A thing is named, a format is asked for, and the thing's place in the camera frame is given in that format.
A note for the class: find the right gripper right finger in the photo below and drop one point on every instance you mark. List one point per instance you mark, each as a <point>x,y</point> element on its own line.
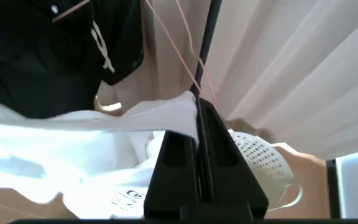
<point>232,186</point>

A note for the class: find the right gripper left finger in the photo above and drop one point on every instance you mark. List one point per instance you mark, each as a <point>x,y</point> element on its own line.
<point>172,186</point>

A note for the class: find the white garment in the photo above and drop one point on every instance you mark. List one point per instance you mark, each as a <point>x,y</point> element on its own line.
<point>57,146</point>

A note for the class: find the black shorts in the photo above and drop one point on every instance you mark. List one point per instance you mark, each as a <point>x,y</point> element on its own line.
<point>36,68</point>

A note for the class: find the white laundry basket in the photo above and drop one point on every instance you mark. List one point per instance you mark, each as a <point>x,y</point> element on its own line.
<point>284,186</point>

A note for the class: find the pink clothes hanger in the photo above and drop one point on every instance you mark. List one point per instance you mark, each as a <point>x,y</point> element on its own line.
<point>70,11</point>
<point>172,45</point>

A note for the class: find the black clothes rack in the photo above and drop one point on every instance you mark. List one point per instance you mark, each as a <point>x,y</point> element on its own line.
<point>208,31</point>

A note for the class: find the white curtain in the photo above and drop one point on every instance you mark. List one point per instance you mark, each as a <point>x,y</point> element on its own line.
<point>291,77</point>

